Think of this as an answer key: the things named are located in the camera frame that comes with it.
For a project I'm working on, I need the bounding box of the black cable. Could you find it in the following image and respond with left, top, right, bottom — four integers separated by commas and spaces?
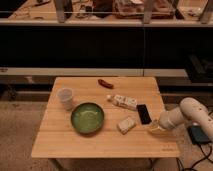
175, 143, 213, 171

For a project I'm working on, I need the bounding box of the green bowl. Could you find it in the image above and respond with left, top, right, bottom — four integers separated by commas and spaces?
71, 102, 105, 134

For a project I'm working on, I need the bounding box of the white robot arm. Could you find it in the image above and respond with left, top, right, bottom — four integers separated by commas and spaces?
148, 97, 213, 142

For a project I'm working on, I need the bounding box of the beige sponge block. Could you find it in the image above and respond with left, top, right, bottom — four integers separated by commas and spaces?
117, 116, 136, 134

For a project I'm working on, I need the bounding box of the black eraser block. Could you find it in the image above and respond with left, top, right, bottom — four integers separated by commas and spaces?
137, 104, 151, 124

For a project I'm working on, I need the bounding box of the white plastic bottle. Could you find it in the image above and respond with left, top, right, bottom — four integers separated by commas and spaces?
106, 95, 137, 111

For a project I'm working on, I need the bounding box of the wooden table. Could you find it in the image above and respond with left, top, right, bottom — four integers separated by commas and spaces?
31, 77, 180, 159

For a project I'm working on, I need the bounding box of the red sausage toy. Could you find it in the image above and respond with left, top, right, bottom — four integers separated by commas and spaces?
98, 79, 114, 89

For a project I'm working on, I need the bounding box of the clear plastic cup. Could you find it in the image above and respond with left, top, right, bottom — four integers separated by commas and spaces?
57, 88, 73, 110

